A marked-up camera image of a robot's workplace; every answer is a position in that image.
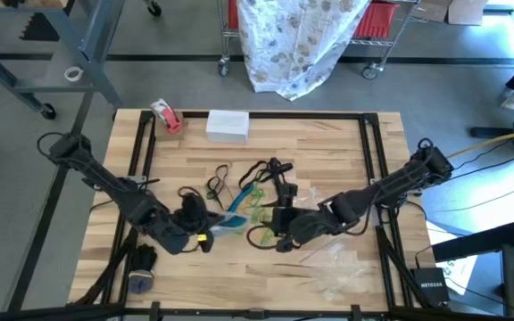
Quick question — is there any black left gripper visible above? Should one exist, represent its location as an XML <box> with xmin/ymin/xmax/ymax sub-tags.
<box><xmin>174</xmin><ymin>192</ymin><xmax>227</xmax><ymax>254</ymax></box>

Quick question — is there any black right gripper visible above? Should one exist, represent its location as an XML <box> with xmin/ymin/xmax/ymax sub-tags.
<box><xmin>260</xmin><ymin>181</ymin><xmax>329</xmax><ymax>254</ymax></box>

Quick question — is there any wide blue rubber band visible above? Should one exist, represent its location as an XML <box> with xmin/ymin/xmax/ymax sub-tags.
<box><xmin>228</xmin><ymin>183</ymin><xmax>257</xmax><ymax>211</ymax></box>
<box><xmin>220</xmin><ymin>214</ymin><xmax>250</xmax><ymax>229</ymax></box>

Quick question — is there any black grey work glove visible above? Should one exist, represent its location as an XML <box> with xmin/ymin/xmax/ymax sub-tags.
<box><xmin>127</xmin><ymin>243</ymin><xmax>159</xmax><ymax>296</ymax></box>

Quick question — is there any white cardboard box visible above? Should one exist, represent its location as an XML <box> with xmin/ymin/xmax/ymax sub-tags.
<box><xmin>205</xmin><ymin>109</ymin><xmax>251</xmax><ymax>145</ymax></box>

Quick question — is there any red tape dispenser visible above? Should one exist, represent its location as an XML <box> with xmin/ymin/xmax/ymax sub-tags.
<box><xmin>149</xmin><ymin>98</ymin><xmax>186</xmax><ymax>136</ymax></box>

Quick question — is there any white floral curtain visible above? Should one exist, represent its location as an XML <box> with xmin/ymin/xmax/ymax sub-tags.
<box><xmin>236</xmin><ymin>0</ymin><xmax>373</xmax><ymax>102</ymax></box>

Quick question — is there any white paper sheet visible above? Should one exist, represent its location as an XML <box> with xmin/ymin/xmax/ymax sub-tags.
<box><xmin>425</xmin><ymin>221</ymin><xmax>480</xmax><ymax>296</ymax></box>

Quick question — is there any black metal beam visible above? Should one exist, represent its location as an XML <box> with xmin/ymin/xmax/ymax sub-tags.
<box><xmin>430</xmin><ymin>220</ymin><xmax>514</xmax><ymax>264</ymax></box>

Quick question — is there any red plastic bin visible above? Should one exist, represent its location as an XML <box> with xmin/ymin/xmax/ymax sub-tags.
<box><xmin>227</xmin><ymin>0</ymin><xmax>241</xmax><ymax>31</ymax></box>
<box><xmin>353</xmin><ymin>1</ymin><xmax>402</xmax><ymax>40</ymax></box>

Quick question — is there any white tape roll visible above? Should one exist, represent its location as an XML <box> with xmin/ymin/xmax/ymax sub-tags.
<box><xmin>63</xmin><ymin>66</ymin><xmax>86</xmax><ymax>83</ymax></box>

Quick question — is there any black stand foot bar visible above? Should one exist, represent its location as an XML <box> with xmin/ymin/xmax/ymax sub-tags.
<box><xmin>482</xmin><ymin>4</ymin><xmax>514</xmax><ymax>19</ymax></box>
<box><xmin>469</xmin><ymin>126</ymin><xmax>514</xmax><ymax>139</ymax></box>

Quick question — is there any black jagged foam piece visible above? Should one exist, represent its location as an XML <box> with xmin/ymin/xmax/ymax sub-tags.
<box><xmin>19</xmin><ymin>12</ymin><xmax>61</xmax><ymax>43</ymax></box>

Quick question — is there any brown cardboard box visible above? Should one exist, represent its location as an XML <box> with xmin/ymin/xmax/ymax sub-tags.
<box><xmin>412</xmin><ymin>0</ymin><xmax>453</xmax><ymax>23</ymax></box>
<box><xmin>446</xmin><ymin>0</ymin><xmax>490</xmax><ymax>27</ymax></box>

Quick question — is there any black Netgear network switch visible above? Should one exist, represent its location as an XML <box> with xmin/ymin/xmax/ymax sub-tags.
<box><xmin>410</xmin><ymin>267</ymin><xmax>451</xmax><ymax>308</ymax></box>

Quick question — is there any chrome wire shelf cart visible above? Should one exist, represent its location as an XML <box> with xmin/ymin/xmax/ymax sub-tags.
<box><xmin>216</xmin><ymin>0</ymin><xmax>422</xmax><ymax>81</ymax></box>

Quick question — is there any black floor cable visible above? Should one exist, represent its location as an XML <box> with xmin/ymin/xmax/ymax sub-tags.
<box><xmin>426</xmin><ymin>189</ymin><xmax>514</xmax><ymax>214</ymax></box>
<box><xmin>444</xmin><ymin>158</ymin><xmax>514</xmax><ymax>184</ymax></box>

